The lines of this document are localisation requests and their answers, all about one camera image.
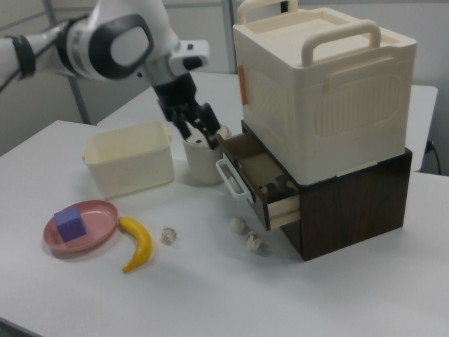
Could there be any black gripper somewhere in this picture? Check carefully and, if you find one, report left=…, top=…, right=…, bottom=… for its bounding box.
left=152, top=74, right=222, bottom=150

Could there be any black white panda toy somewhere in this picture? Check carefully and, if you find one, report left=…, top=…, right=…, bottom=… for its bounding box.
left=260, top=174, right=300, bottom=199

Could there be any yellow toy banana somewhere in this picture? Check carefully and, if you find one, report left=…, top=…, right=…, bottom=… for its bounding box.
left=118, top=216, right=154, bottom=275

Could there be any dark wood drawer cabinet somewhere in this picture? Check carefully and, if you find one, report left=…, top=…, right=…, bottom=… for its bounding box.
left=241, top=119, right=413, bottom=262

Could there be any small cream lidded bin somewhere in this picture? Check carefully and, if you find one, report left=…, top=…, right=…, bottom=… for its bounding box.
left=182, top=124, right=234, bottom=185

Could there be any cream open plastic basket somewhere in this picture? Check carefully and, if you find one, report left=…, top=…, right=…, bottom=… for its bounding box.
left=81, top=121, right=175, bottom=199

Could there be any crumpled paper ball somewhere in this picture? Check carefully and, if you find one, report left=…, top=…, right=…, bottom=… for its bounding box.
left=244, top=230, right=264, bottom=251
left=229, top=216, right=247, bottom=234
left=161, top=226, right=177, bottom=246

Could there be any pink plastic plate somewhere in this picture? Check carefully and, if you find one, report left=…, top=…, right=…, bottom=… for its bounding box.
left=43, top=199, right=121, bottom=253

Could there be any purple foam cube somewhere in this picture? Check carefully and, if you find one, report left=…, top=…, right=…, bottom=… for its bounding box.
left=53, top=206, right=88, bottom=244

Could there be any drawer with white handle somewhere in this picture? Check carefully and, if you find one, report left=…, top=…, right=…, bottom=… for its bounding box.
left=215, top=132, right=302, bottom=232

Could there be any grey partition post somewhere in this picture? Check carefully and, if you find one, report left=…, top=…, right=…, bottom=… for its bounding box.
left=68, top=75, right=91, bottom=125
left=220, top=0, right=240, bottom=75

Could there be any cream storage box with handles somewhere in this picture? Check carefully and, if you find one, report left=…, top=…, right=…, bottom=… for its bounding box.
left=232, top=0, right=419, bottom=186

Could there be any black cable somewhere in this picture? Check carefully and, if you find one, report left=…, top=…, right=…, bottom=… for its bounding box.
left=425, top=139, right=442, bottom=173

